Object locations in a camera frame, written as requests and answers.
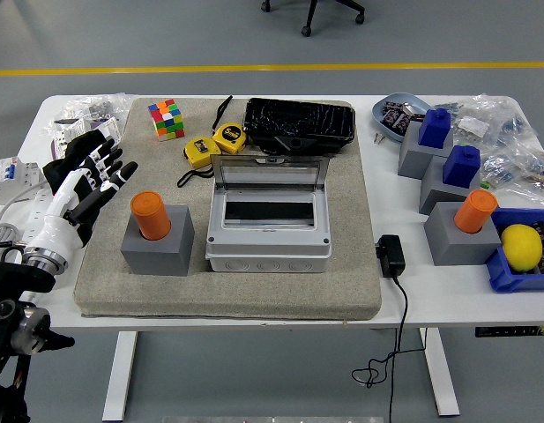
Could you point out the yellow lemon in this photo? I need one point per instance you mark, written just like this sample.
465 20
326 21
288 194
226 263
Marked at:
522 247

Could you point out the black office chair base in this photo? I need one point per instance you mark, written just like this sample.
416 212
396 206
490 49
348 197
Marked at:
311 11

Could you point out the grey-brown mat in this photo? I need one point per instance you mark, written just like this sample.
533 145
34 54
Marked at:
236 295

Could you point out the clear bag of small parts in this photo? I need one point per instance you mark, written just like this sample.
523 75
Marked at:
450 107
523 169
496 123

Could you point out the small green connector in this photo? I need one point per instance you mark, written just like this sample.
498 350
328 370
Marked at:
486 185

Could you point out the black table control panel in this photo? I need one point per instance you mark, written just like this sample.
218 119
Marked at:
509 331

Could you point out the blue storage bin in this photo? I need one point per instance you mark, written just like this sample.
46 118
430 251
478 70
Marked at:
509 282

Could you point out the clear bag of dark screws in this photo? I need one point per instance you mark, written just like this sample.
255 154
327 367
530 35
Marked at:
95 108

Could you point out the black plastic tray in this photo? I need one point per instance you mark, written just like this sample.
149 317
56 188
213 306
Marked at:
298 116

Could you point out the blue block with knob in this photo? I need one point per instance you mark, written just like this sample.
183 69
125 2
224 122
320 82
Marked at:
462 169
434 130

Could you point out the orange cylinder battery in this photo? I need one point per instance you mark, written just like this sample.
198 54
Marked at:
474 211
150 216

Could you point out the black power adapter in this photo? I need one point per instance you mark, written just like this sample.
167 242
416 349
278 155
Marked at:
391 255

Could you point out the white circuit breaker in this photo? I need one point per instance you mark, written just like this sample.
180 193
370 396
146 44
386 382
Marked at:
7 176

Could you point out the grey block holder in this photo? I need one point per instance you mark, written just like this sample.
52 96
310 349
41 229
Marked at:
434 194
412 158

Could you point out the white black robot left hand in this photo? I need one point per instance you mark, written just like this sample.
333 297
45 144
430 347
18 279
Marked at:
55 229

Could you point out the white table leg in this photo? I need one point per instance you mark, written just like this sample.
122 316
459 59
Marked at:
119 374
441 374

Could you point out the multicoloured puzzle cube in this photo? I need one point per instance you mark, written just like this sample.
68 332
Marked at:
166 120

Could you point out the yellow tape measure dark label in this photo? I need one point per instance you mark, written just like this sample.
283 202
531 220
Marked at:
202 151

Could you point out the grey electrical box with lid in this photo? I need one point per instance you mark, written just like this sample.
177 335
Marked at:
267 251

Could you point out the blue-grey dish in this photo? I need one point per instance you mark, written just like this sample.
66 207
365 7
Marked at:
379 123

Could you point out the dark patterned packet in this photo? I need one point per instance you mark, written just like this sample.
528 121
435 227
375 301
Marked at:
404 122
390 110

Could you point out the grey block with round hole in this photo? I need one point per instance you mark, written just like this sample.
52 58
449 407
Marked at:
166 260
448 247

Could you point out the small metal screws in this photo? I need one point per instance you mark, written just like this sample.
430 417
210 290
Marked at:
378 138

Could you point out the black bracket with hole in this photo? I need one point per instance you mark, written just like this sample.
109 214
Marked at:
293 142

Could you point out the yellow tape measure 5m label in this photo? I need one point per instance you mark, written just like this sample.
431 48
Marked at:
231 137

